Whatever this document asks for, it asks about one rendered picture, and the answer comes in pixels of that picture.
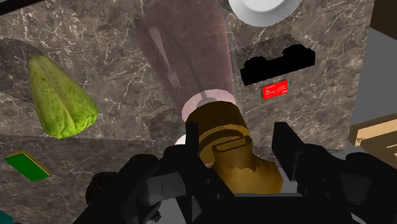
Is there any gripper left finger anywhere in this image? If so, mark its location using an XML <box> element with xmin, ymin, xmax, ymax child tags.
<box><xmin>73</xmin><ymin>122</ymin><xmax>235</xmax><ymax>224</ymax></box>

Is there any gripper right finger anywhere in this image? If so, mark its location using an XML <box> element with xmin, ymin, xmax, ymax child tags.
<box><xmin>272</xmin><ymin>122</ymin><xmax>397</xmax><ymax>224</ymax></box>

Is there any golden brown jug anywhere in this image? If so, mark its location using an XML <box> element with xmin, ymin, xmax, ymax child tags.
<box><xmin>185</xmin><ymin>101</ymin><xmax>284</xmax><ymax>195</ymax></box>

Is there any light wooden furniture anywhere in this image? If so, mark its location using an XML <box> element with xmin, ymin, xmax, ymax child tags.
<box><xmin>348</xmin><ymin>113</ymin><xmax>397</xmax><ymax>170</ymax></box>

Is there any red label card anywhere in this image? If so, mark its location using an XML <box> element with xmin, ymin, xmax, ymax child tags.
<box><xmin>262</xmin><ymin>80</ymin><xmax>289</xmax><ymax>101</ymax></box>

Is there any flat black object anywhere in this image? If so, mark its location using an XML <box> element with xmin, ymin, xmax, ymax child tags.
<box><xmin>240</xmin><ymin>43</ymin><xmax>316</xmax><ymax>87</ymax></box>

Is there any pale grey fork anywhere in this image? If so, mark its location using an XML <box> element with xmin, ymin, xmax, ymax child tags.
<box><xmin>148</xmin><ymin>27</ymin><xmax>182</xmax><ymax>90</ymax></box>

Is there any translucent pink glass vessel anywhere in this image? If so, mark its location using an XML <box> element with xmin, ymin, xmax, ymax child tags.
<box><xmin>136</xmin><ymin>0</ymin><xmax>237</xmax><ymax>122</ymax></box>

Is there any green cabbage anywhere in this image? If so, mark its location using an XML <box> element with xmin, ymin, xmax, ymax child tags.
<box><xmin>27</xmin><ymin>54</ymin><xmax>99</xmax><ymax>140</ymax></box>

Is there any green book with yellow edge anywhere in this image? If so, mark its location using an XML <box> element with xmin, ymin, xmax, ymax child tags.
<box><xmin>4</xmin><ymin>150</ymin><xmax>52</xmax><ymax>183</ymax></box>

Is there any dark brown furniture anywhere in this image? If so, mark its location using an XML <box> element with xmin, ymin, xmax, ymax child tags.
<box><xmin>370</xmin><ymin>0</ymin><xmax>397</xmax><ymax>40</ymax></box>

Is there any teal object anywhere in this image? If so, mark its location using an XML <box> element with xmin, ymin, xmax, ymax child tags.
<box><xmin>0</xmin><ymin>209</ymin><xmax>14</xmax><ymax>224</ymax></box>

